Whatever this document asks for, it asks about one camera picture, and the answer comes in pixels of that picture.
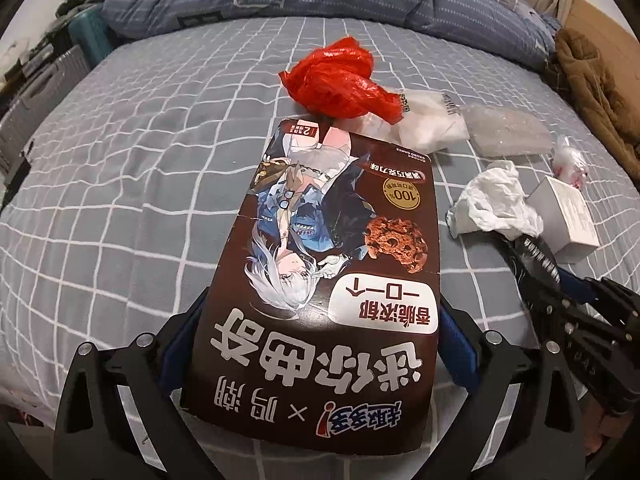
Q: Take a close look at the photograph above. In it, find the white plastic bag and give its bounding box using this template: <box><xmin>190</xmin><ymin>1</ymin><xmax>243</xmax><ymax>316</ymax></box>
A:
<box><xmin>372</xmin><ymin>87</ymin><xmax>471</xmax><ymax>153</ymax></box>

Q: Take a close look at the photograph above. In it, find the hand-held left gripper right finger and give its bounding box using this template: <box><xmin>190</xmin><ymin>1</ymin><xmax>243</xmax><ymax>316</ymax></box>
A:
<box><xmin>400</xmin><ymin>295</ymin><xmax>586</xmax><ymax>480</ymax></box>

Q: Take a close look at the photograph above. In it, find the grey checked bed sheet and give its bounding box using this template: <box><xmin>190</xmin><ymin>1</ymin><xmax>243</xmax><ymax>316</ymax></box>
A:
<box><xmin>0</xmin><ymin>15</ymin><xmax>640</xmax><ymax>431</ymax></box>

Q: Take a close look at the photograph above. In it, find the brown fleece jacket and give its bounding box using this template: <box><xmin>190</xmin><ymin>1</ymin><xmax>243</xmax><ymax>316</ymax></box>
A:
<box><xmin>542</xmin><ymin>27</ymin><xmax>640</xmax><ymax>186</ymax></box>

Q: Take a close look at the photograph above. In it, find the teal plastic crate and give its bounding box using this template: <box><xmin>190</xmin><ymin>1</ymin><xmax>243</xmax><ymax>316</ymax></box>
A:
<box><xmin>67</xmin><ymin>7</ymin><xmax>116</xmax><ymax>58</ymax></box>

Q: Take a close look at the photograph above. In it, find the wooden headboard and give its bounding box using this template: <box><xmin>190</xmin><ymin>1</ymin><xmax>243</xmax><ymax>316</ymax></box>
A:
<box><xmin>565</xmin><ymin>0</ymin><xmax>640</xmax><ymax>61</ymax></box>

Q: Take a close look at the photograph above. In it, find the grey suitcase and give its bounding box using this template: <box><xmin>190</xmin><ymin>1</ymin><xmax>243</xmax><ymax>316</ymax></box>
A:
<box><xmin>0</xmin><ymin>45</ymin><xmax>93</xmax><ymax>171</ymax></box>

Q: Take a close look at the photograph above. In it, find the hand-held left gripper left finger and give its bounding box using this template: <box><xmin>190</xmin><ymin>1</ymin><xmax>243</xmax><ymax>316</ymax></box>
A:
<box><xmin>52</xmin><ymin>287</ymin><xmax>211</xmax><ymax>480</ymax></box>

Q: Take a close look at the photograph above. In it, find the brown cookie box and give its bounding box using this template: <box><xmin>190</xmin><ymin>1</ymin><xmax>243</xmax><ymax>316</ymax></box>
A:
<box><xmin>185</xmin><ymin>117</ymin><xmax>443</xmax><ymax>461</ymax></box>

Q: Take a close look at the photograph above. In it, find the white tissue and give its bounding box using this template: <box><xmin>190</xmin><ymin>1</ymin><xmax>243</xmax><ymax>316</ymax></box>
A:
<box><xmin>445</xmin><ymin>160</ymin><xmax>545</xmax><ymax>238</ymax></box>

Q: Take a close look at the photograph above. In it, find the small white box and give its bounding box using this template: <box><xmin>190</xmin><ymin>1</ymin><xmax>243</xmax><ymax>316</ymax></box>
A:
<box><xmin>525</xmin><ymin>175</ymin><xmax>601</xmax><ymax>265</ymax></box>

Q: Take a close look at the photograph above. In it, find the dark clutter heap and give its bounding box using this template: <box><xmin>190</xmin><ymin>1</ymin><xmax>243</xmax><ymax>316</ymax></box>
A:
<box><xmin>50</xmin><ymin>0</ymin><xmax>108</xmax><ymax>16</ymax></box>

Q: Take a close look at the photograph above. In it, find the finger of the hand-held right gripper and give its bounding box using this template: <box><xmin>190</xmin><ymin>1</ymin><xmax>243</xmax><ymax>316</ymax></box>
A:
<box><xmin>559</xmin><ymin>266</ymin><xmax>640</xmax><ymax>327</ymax></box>
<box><xmin>501</xmin><ymin>234</ymin><xmax>593</xmax><ymax>343</ymax></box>

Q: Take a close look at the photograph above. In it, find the clear plastic bag red print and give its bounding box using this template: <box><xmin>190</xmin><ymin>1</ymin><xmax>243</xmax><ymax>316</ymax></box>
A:
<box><xmin>550</xmin><ymin>135</ymin><xmax>590</xmax><ymax>190</ymax></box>

